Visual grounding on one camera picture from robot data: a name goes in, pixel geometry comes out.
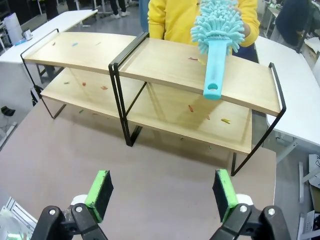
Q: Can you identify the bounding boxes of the teal chenille duster brush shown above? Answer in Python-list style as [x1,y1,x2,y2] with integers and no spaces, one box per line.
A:
[190,0,246,101]

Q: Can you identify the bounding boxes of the person right forearm yellow sleeve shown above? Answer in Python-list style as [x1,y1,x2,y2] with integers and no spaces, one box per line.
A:
[147,0,166,41]

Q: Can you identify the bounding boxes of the background person dark clothes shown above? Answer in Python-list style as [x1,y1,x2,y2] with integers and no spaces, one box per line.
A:
[274,0,314,54]

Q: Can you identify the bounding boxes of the white curved office table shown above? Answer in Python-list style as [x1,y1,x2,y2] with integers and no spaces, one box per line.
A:
[0,9,99,106]

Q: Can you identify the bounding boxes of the person left forearm yellow sleeve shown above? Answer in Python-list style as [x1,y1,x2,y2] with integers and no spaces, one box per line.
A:
[239,9,261,48]

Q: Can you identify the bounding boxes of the black object on floor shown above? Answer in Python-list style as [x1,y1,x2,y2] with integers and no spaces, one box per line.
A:
[0,105,16,117]

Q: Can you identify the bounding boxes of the wooden two-tier rack black frame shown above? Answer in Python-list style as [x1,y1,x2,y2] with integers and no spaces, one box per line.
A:
[108,31,287,177]
[19,28,148,126]

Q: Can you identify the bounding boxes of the white cylindrical appliance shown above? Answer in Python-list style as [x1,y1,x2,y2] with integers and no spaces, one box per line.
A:
[3,13,23,42]

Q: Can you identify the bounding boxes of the cardboard box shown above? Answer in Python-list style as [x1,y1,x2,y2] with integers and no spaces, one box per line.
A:
[302,36,320,61]

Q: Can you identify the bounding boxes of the person torso yellow sweater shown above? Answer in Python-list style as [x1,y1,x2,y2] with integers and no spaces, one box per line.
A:
[147,0,261,63]

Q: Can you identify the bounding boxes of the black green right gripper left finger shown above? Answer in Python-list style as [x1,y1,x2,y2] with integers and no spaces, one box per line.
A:
[31,170,115,240]

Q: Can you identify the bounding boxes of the background person dark trousers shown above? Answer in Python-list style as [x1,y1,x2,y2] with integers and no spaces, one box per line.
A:
[109,0,130,19]

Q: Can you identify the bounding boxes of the small metal cup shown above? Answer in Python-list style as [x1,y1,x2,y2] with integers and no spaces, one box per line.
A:
[21,29,34,41]

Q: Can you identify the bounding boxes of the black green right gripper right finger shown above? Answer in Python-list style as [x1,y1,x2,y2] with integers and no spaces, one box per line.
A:
[212,169,292,240]

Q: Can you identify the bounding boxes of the person left hand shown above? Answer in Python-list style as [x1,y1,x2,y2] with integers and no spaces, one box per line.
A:
[241,22,252,39]

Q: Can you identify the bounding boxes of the white office table with legs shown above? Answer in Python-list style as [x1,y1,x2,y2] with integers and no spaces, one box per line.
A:
[254,35,320,204]

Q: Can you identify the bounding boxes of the ridged aluminium base plate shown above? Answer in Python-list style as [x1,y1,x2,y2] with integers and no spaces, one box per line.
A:
[0,196,39,240]

